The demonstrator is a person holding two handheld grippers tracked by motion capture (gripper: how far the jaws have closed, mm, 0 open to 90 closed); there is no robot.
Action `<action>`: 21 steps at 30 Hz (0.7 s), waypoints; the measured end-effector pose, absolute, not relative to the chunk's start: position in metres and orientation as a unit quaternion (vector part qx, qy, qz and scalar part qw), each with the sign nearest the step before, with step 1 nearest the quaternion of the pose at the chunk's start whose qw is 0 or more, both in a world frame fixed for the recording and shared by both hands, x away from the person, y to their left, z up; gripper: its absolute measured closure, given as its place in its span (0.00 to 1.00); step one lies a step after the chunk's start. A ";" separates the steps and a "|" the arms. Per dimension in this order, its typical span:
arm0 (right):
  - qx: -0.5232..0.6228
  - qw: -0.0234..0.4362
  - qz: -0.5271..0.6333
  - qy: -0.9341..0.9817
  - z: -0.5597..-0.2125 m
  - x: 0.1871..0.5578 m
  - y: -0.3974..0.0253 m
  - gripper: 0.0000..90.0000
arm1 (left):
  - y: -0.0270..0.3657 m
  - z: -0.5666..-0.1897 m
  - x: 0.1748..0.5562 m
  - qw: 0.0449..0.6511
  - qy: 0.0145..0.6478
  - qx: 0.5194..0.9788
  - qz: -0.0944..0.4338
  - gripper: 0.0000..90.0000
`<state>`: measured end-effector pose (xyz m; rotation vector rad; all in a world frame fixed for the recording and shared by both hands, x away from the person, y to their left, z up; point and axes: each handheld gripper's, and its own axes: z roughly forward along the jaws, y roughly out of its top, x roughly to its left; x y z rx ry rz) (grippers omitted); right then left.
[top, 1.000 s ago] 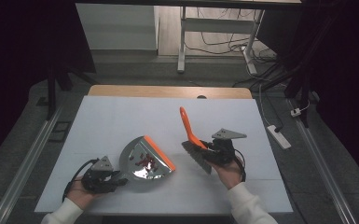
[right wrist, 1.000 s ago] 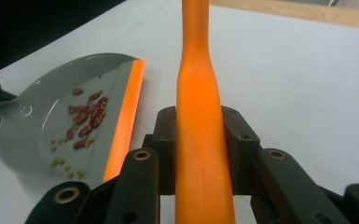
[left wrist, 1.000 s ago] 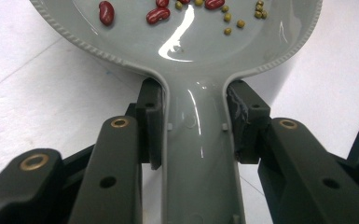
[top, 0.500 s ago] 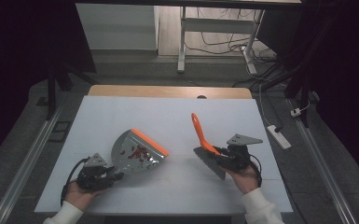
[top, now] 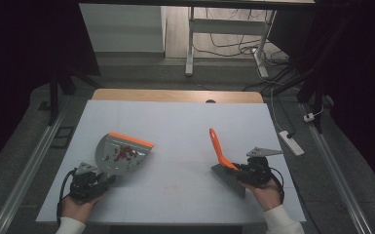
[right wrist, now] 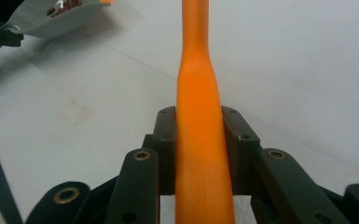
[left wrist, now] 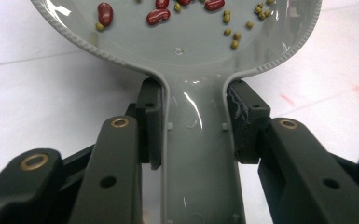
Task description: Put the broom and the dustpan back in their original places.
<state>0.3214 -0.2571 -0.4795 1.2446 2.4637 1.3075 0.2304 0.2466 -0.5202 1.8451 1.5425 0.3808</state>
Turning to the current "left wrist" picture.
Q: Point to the pile of red and green beans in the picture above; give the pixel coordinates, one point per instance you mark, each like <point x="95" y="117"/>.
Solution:
<point x="158" y="16"/>

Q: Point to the white sheet table cover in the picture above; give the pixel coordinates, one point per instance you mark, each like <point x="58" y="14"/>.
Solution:
<point x="28" y="109"/>

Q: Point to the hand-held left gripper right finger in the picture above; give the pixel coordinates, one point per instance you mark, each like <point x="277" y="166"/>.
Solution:
<point x="248" y="124"/>

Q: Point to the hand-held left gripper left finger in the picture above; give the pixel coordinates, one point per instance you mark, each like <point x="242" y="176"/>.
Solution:
<point x="149" y="124"/>

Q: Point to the grey dustpan with orange edge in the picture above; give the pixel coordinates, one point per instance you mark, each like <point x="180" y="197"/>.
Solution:
<point x="196" y="62"/>

